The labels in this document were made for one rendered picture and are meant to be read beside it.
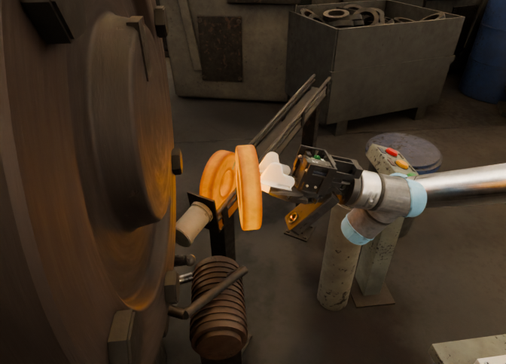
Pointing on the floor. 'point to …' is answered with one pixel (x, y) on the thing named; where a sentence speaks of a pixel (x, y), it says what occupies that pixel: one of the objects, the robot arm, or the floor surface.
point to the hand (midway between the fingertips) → (248, 178)
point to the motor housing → (218, 314)
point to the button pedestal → (373, 289)
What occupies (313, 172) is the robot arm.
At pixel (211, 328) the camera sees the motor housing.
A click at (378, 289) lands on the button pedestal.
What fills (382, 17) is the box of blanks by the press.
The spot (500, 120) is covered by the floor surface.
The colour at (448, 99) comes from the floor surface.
